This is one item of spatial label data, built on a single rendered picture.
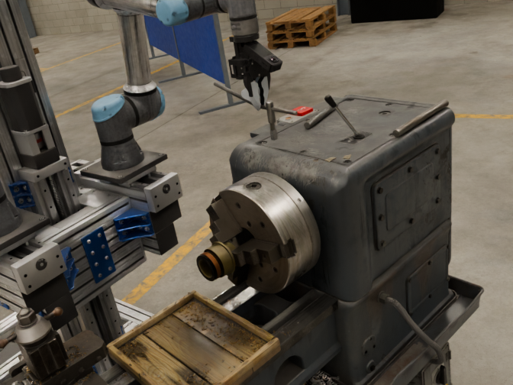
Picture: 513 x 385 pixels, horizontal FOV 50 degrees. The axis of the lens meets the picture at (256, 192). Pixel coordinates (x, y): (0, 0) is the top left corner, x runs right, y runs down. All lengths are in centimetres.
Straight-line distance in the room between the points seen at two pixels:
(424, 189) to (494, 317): 131
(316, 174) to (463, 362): 146
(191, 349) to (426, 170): 85
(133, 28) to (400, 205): 101
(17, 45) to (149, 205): 65
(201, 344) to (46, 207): 74
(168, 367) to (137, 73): 99
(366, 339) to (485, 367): 104
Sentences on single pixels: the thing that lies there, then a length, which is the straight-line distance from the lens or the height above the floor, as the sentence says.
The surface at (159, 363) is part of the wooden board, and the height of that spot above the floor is 88.
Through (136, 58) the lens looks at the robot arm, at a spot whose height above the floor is 150.
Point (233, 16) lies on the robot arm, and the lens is 152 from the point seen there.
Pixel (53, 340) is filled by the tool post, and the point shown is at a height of 110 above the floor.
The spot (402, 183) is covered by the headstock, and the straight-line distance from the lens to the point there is 161.
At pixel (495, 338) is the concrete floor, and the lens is 280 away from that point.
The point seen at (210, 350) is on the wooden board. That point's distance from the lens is 146.
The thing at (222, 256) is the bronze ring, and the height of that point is 111.
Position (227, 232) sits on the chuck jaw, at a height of 113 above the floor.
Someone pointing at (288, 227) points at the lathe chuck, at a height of 116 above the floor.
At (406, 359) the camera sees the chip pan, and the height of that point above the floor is 54.
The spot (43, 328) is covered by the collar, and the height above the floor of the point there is 113.
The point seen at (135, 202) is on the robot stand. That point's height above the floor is 105.
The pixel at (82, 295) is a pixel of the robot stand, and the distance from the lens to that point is 192.
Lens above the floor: 183
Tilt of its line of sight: 26 degrees down
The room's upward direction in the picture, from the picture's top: 10 degrees counter-clockwise
